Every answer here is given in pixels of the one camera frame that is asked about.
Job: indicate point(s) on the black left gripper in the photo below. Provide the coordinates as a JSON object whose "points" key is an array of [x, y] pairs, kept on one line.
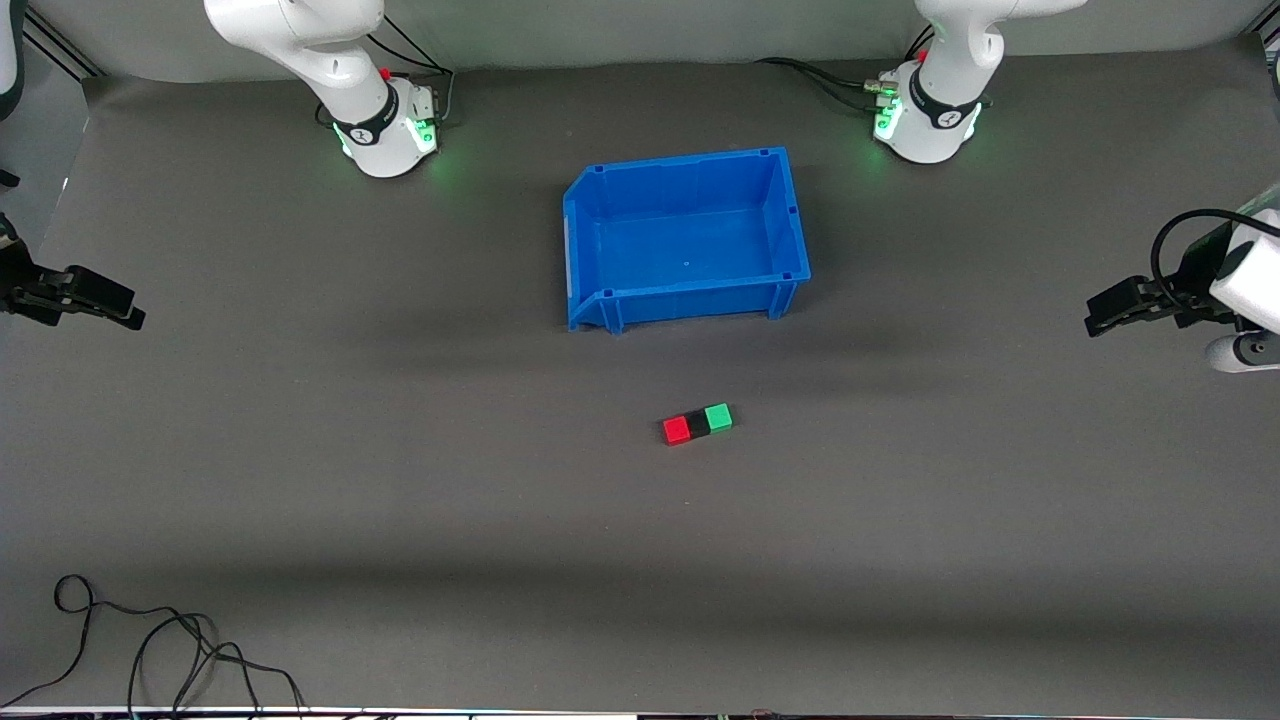
{"points": [[1197, 277]]}

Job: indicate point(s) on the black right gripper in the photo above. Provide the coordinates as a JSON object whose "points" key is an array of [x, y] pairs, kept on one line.
{"points": [[17, 283]]}

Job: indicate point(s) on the green cube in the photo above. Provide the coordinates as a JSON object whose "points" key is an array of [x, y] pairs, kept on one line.
{"points": [[718, 417]]}

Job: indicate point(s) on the red cube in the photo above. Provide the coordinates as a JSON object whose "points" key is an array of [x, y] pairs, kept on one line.
{"points": [[677, 431]]}

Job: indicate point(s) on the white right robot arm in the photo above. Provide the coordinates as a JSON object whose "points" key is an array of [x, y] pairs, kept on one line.
{"points": [[385, 130]]}

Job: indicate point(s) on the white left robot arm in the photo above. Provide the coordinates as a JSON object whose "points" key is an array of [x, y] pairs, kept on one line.
{"points": [[935, 120]]}

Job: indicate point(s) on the black cube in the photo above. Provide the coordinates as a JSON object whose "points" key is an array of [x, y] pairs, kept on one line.
{"points": [[698, 424]]}

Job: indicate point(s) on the blue plastic storage bin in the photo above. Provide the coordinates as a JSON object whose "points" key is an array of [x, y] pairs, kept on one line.
{"points": [[690, 250]]}

